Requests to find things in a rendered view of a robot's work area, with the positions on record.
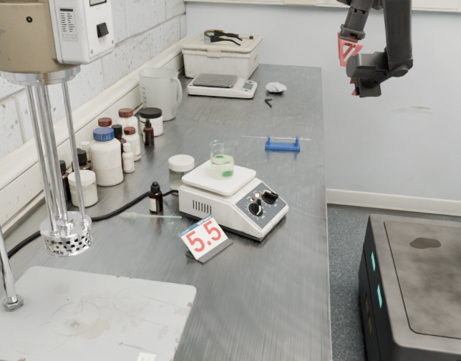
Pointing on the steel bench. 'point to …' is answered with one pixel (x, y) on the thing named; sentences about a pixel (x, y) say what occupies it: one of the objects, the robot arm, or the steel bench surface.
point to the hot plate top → (202, 180)
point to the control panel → (261, 205)
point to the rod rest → (282, 145)
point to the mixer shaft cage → (64, 239)
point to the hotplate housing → (225, 209)
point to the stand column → (11, 304)
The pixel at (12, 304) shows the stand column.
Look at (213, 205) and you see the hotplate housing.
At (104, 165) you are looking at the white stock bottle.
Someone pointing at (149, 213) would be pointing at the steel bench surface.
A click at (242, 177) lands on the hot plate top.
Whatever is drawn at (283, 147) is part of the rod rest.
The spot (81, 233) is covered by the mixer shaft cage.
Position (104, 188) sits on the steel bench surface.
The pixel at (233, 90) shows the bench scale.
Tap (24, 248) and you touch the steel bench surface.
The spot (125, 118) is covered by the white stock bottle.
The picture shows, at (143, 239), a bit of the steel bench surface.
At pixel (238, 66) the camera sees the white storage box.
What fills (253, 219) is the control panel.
